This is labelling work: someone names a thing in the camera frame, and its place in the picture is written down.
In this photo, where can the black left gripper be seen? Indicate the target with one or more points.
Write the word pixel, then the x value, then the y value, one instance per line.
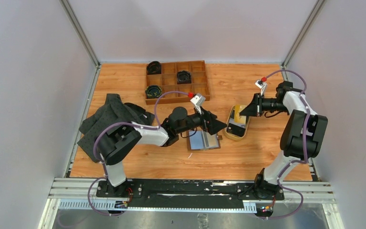
pixel 213 125

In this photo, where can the brown leather card holder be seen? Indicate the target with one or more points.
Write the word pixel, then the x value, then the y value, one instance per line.
pixel 200 140

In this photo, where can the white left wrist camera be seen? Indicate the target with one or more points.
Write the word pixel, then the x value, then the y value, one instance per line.
pixel 197 100

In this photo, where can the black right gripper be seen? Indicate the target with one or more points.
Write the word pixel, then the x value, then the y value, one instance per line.
pixel 255 108

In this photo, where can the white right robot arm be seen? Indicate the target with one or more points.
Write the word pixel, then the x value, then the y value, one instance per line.
pixel 301 139

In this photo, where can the gold VIP card 8835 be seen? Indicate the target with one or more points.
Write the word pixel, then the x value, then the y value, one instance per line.
pixel 240 119

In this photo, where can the black card in tray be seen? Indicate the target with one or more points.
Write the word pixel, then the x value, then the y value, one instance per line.
pixel 236 130

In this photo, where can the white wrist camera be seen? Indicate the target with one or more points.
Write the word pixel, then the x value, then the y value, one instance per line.
pixel 197 100
pixel 262 85

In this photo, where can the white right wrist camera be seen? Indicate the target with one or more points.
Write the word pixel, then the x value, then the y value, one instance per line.
pixel 262 85

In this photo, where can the wooden compartment tray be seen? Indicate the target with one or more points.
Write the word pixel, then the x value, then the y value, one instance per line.
pixel 168 82

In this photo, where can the black coiled belt middle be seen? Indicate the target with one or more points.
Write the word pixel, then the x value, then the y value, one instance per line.
pixel 184 77

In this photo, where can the black coiled belt top-left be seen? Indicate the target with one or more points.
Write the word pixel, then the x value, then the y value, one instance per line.
pixel 154 67

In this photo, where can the yellow oval card tray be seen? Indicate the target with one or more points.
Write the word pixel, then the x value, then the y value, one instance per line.
pixel 231 120

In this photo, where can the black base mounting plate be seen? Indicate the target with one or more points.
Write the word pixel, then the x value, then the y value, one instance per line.
pixel 178 193

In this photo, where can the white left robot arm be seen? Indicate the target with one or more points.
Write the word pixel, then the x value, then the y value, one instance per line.
pixel 115 142

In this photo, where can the dark grey dotted cloth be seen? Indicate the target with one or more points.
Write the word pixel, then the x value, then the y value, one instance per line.
pixel 113 111

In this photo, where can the black-green coiled belt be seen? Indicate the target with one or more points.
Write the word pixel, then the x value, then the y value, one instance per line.
pixel 153 91

